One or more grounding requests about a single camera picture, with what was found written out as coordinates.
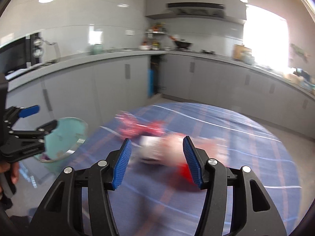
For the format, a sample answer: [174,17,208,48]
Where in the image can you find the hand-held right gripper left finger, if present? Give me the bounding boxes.
[30,138,133,236]

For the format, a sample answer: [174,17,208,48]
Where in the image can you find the blue container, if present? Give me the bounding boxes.
[147,69,156,97]

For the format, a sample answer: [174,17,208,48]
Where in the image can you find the blue plaid tablecloth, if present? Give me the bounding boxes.
[18,102,299,236]

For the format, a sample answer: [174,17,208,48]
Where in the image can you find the wooden cutting board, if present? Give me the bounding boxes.
[233,44,246,61]

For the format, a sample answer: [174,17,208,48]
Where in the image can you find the black power cable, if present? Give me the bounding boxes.
[42,41,61,63]

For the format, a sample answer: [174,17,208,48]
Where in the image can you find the pink plastic wrap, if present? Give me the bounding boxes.
[116,113,165,138]

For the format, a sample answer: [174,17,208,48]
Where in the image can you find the grey kitchen base cabinets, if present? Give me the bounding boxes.
[0,49,315,138]

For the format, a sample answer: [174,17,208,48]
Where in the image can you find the hanging towels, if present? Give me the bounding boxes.
[290,43,310,62]

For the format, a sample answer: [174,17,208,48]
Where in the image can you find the white basket with dark cloth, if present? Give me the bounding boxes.
[287,67,311,83]

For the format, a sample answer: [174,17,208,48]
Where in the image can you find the clear plastic bag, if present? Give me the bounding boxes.
[160,133,227,168]

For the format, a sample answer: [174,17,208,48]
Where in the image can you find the microwave oven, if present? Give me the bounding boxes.
[0,32,46,75]

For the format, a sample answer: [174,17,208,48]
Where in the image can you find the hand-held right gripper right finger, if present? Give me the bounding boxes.
[183,136,287,236]

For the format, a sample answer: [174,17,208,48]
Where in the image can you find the range hood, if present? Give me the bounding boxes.
[166,2,226,19]

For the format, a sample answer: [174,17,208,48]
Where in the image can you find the black wok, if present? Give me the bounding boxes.
[169,36,194,50]

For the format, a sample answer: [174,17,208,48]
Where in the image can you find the white box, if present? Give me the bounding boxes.
[138,136,170,164]

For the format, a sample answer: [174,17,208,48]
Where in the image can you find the metal spice rack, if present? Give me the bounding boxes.
[141,22,168,51]

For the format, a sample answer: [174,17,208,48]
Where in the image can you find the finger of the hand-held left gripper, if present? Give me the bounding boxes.
[0,119,59,163]
[4,105,40,128]

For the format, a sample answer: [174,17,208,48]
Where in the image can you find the person's left hand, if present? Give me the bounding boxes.
[8,163,20,185]

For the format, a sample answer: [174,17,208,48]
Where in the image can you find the red mesh net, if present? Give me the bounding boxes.
[178,163,200,185]

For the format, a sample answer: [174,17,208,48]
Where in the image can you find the window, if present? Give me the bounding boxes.
[243,5,290,68]

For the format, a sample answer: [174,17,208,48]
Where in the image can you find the teal trash bin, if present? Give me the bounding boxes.
[34,117,88,164]

